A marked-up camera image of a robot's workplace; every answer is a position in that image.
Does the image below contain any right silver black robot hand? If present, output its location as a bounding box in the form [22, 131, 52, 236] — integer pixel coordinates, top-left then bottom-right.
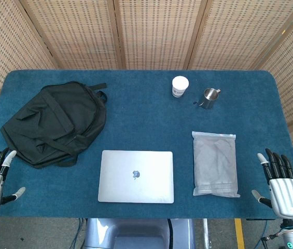
[251, 148, 293, 218]

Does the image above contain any silver laptop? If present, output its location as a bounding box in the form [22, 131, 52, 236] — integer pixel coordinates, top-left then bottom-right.
[97, 149, 175, 204]

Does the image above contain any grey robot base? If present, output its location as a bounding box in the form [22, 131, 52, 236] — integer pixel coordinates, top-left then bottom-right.
[83, 218, 196, 249]

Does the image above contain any white plastic pouch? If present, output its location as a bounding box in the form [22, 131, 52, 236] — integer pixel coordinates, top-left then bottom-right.
[191, 131, 241, 198]

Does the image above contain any metal table leg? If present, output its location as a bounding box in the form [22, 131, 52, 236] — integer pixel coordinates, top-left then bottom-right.
[202, 219, 211, 249]

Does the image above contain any black backpack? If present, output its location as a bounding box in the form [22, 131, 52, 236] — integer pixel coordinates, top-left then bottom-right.
[0, 81, 108, 169]

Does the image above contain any stainless steel mug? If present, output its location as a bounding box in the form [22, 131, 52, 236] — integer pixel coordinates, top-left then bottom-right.
[192, 88, 221, 109]

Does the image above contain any white paper cup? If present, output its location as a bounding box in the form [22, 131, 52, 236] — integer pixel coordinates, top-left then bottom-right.
[172, 76, 190, 99]

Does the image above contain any blue table cloth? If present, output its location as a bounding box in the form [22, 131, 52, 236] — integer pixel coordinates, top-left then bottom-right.
[0, 69, 293, 220]

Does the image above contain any bamboo folding screen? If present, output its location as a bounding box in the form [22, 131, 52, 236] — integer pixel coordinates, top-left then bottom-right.
[0, 0, 293, 187]

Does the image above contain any blue floor cable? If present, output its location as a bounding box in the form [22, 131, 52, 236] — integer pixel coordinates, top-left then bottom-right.
[259, 219, 269, 249]

